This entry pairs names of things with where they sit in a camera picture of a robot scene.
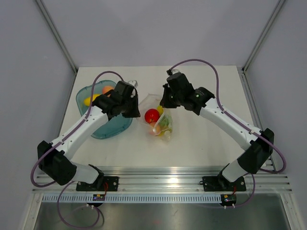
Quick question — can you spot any right aluminium frame post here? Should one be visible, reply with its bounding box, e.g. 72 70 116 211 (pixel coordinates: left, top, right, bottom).
242 0 287 74

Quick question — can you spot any clear zip top bag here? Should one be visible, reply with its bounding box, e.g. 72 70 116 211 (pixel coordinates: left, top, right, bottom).
137 94 173 142

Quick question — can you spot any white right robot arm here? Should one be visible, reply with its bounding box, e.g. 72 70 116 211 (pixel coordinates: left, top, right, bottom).
160 72 274 191

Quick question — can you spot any orange peach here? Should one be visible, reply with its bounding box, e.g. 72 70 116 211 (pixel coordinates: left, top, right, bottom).
149 122 161 136
102 85 114 94

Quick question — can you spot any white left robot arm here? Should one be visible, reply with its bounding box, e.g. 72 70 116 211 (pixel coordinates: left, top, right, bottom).
36 80 140 191

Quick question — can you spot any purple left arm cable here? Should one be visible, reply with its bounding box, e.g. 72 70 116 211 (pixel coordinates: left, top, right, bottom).
30 70 125 228

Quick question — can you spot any teal plastic tray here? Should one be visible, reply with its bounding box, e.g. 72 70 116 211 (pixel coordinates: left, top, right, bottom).
75 80 132 139

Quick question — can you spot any red apple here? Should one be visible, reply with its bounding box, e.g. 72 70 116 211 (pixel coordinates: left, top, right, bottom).
144 108 160 124

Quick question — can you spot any white slotted cable duct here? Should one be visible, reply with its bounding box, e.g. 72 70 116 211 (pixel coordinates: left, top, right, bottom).
42 194 222 204

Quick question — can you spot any left aluminium frame post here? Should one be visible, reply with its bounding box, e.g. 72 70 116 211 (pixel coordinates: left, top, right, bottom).
34 0 78 75

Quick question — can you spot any yellow banana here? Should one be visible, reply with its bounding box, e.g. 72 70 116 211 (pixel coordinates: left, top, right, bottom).
157 105 164 115

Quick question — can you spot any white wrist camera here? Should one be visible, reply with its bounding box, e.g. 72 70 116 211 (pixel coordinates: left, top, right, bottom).
171 69 180 75
128 80 138 88

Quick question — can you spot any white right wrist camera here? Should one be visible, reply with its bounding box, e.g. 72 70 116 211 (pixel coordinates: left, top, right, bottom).
171 69 180 75

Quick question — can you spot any green grapes bunch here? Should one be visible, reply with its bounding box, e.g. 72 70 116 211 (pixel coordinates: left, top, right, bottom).
159 114 172 129

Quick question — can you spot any aluminium frame post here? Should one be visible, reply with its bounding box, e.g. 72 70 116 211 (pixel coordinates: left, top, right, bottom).
34 0 78 75
242 0 287 74

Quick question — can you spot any aluminium mounting rail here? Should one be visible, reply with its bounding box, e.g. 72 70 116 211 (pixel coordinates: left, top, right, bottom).
32 167 293 195

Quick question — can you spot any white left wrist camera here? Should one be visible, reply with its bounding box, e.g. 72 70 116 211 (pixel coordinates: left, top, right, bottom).
128 80 138 88

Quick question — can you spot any yellow mango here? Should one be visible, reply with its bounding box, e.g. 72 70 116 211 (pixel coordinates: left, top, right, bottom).
83 94 100 107

